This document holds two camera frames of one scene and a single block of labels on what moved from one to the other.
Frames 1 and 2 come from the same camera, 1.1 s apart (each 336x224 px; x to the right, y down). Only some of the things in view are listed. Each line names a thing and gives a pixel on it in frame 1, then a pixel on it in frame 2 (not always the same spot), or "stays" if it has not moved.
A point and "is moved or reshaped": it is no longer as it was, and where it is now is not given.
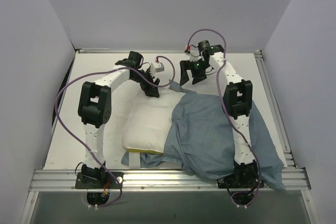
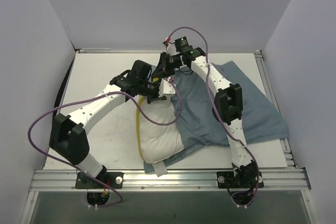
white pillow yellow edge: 147,118 is moved or reshaped
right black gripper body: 194,71 to 163,67
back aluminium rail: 80,49 stays
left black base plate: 106,182 stays
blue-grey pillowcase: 201,141 is moved or reshaped
